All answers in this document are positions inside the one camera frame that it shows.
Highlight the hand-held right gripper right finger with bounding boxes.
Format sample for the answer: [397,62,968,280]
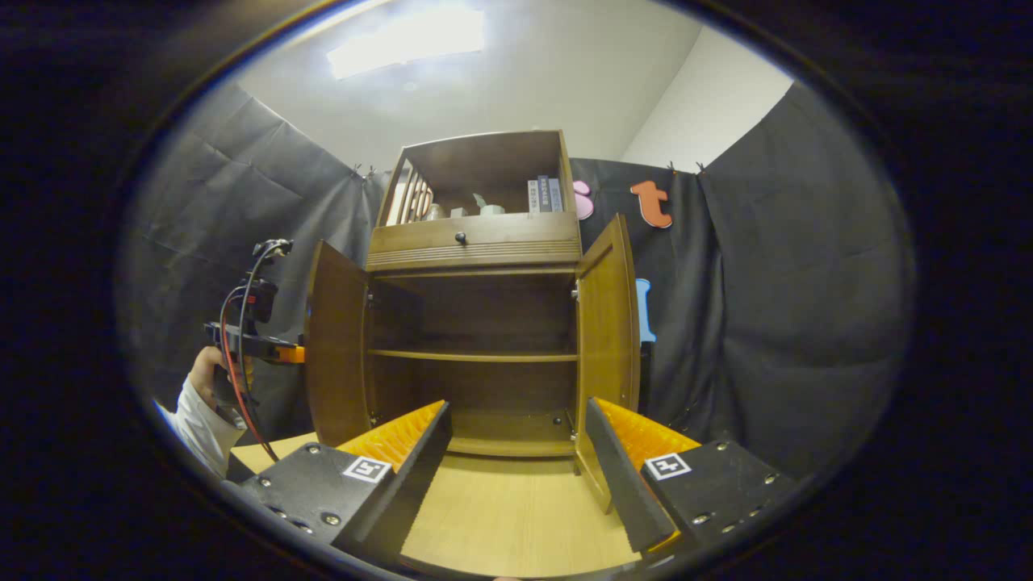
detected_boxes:
[583,398,800,566]

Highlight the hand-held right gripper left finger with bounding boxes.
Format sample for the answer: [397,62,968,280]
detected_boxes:
[220,399,454,567]

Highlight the wooden cabinet door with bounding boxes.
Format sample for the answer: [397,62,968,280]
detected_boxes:
[575,213,642,515]
[304,240,374,449]

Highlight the wooden double-door shoe cabinet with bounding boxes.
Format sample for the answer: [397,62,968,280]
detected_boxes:
[303,129,642,516]

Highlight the black backdrop cloth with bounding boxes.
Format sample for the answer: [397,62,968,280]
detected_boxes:
[121,81,913,477]

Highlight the red cable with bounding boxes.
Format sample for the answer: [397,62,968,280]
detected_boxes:
[218,286,279,462]

